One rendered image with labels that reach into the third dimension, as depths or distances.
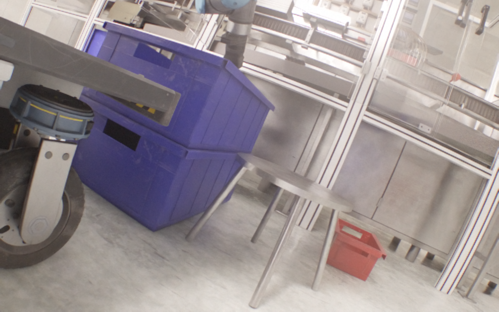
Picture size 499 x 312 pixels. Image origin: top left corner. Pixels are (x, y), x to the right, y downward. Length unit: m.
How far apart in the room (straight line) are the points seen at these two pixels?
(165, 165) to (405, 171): 1.33
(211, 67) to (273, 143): 1.08
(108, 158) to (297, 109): 1.17
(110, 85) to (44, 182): 0.16
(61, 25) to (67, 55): 2.79
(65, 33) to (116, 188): 2.32
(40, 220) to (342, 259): 0.90
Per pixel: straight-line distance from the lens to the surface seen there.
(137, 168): 0.72
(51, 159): 0.39
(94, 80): 0.30
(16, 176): 0.40
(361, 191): 1.67
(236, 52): 1.12
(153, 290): 0.54
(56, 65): 0.28
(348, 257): 1.05
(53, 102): 0.37
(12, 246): 0.47
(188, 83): 0.67
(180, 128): 0.66
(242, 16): 1.07
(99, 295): 0.49
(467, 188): 1.84
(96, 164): 0.81
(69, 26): 2.96
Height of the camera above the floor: 0.32
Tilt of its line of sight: 4 degrees down
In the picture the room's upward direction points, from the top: 24 degrees clockwise
